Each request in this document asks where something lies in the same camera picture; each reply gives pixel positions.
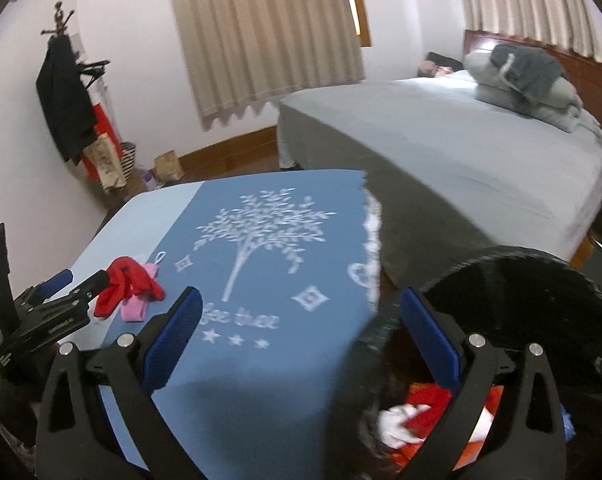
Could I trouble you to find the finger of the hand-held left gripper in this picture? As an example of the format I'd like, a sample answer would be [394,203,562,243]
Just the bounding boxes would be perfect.
[56,270,110,313]
[36,269,75,301]

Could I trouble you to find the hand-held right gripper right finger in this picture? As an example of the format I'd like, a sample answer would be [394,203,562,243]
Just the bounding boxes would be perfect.
[400,287,567,480]

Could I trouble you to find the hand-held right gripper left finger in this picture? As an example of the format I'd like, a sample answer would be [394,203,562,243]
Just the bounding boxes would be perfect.
[35,286,204,480]

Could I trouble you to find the red fleece cloth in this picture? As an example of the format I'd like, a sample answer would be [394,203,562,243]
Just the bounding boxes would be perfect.
[93,255,166,319]
[405,382,454,413]

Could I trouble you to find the red and white clothes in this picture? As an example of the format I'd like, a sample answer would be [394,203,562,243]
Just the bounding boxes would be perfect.
[395,385,505,467]

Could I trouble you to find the white tissue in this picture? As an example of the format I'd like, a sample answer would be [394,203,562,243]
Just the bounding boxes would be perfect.
[377,404,423,447]

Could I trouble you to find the black woven trash bin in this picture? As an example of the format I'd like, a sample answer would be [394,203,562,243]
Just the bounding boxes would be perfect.
[330,245,602,480]

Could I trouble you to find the pink cloth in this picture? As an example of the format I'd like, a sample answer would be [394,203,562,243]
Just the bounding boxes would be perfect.
[119,250,168,324]

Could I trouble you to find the blue printed blanket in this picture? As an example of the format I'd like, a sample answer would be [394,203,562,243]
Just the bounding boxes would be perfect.
[68,168,383,480]

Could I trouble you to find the beige patterned bag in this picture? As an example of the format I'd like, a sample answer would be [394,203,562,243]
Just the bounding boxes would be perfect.
[83,137,130,194]

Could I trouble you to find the black white striped tote bag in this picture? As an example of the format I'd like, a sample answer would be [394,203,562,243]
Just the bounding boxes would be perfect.
[118,142,138,187]

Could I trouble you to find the brown paper bag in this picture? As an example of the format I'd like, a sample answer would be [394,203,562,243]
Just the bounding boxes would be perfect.
[154,150,185,182]

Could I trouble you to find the red garment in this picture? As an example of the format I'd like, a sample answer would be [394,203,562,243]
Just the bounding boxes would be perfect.
[80,104,122,182]

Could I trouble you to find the bed with grey sheet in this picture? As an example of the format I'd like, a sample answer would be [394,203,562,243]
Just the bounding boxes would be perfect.
[276,68,602,287]

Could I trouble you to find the black coat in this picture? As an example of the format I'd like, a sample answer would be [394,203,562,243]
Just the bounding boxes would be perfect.
[35,35,100,167]

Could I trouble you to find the black hanger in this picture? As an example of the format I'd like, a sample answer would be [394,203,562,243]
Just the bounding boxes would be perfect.
[78,59,112,87]

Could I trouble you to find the wooden coat rack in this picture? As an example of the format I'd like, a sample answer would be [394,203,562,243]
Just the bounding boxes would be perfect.
[40,2,132,197]

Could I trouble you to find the grey pillow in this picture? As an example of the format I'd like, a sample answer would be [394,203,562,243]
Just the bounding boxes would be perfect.
[463,50,585,132]

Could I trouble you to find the dark pillow with pink cloth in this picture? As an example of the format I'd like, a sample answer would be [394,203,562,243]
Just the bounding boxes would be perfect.
[418,51,465,79]

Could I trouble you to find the dark grey folded garment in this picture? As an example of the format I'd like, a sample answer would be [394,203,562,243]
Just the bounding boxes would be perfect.
[490,43,570,102]

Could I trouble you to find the wooden headboard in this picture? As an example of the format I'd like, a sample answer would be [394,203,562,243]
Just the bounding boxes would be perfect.
[463,28,602,157]

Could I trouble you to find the wide beige curtain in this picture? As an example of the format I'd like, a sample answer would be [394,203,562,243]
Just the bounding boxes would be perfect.
[164,0,367,132]

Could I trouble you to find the wooden window frame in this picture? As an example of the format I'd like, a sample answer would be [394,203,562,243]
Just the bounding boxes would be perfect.
[341,0,372,47]

